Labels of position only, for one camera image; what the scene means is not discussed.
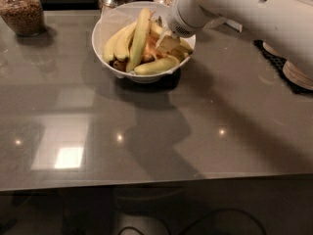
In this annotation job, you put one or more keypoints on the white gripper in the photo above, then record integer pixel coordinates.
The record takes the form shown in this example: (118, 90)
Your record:
(178, 20)

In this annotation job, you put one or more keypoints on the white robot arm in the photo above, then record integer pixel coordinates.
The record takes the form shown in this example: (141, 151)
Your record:
(286, 25)

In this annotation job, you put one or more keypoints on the white bowl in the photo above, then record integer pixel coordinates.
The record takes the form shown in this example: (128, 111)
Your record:
(111, 21)

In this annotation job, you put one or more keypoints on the long upright yellow banana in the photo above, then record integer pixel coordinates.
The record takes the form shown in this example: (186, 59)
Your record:
(140, 37)

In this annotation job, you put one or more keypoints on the orange peeled fruit pieces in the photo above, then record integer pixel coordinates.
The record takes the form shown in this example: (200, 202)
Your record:
(150, 52)

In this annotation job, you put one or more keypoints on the white folded card stand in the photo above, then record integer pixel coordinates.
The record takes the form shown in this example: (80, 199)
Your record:
(221, 20)

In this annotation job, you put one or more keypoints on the black rubber mat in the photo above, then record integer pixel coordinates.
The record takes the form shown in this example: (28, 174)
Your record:
(277, 64)

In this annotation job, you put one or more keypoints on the left glass jar of grains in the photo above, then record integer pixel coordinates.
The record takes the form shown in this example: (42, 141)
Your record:
(23, 17)

